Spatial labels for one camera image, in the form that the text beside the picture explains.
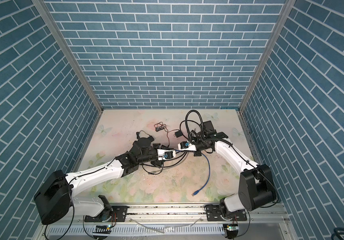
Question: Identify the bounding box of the black ethernet cable gold plug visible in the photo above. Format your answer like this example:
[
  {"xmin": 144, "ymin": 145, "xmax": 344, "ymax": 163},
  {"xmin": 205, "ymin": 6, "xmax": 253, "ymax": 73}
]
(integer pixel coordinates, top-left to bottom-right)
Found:
[{"xmin": 140, "ymin": 119, "xmax": 204, "ymax": 176}]

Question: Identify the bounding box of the blue ethernet cable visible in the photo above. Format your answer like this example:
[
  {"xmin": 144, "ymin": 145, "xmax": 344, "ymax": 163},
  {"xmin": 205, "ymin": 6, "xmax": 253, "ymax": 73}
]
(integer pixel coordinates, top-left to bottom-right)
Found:
[{"xmin": 171, "ymin": 148, "xmax": 211, "ymax": 197}]

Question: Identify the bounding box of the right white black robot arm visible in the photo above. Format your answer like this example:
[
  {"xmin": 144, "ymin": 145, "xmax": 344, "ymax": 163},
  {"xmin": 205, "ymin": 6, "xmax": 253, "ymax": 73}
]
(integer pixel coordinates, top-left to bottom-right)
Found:
[{"xmin": 188, "ymin": 121, "xmax": 278, "ymax": 219}]

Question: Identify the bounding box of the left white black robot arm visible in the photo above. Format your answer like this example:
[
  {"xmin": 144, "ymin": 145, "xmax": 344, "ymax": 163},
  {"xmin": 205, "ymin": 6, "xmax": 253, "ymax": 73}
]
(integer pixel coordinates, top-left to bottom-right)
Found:
[{"xmin": 34, "ymin": 137, "xmax": 176, "ymax": 225}]

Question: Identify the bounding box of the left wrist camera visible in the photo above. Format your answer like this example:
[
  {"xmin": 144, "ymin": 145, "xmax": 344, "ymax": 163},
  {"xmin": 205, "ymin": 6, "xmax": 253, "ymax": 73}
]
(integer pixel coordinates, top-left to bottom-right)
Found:
[{"xmin": 157, "ymin": 149, "xmax": 176, "ymax": 161}]

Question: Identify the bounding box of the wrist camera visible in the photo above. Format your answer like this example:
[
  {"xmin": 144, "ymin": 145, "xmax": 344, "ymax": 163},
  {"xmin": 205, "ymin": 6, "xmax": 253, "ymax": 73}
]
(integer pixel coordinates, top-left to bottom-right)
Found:
[
  {"xmin": 179, "ymin": 141, "xmax": 197, "ymax": 152},
  {"xmin": 157, "ymin": 149, "xmax": 176, "ymax": 161}
]

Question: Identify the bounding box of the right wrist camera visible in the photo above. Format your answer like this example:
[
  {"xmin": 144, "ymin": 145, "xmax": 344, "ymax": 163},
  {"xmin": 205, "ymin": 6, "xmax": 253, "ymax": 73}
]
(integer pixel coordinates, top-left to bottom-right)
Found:
[{"xmin": 179, "ymin": 141, "xmax": 197, "ymax": 152}]

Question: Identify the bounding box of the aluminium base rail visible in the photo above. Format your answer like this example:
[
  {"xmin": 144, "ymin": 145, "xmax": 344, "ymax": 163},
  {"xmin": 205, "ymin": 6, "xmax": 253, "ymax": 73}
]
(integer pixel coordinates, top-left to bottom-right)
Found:
[{"xmin": 33, "ymin": 203, "xmax": 297, "ymax": 240}]

